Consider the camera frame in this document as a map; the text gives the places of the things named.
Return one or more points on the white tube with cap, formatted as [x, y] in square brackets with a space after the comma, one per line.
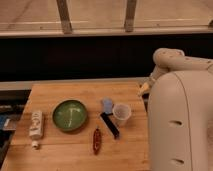
[36, 128]

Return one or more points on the green ceramic bowl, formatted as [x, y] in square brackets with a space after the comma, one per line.
[69, 115]

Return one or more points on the metal window post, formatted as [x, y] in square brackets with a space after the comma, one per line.
[64, 16]
[130, 15]

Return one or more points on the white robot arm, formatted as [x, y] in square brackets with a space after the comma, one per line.
[180, 104]

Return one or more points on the right metal window post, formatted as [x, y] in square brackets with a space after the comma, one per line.
[130, 15]

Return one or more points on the red chili pepper toy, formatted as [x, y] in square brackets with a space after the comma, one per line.
[96, 141]

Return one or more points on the left metal window post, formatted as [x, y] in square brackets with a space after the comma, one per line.
[64, 16]

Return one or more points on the clear plastic cup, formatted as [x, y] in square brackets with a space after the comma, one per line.
[121, 112]

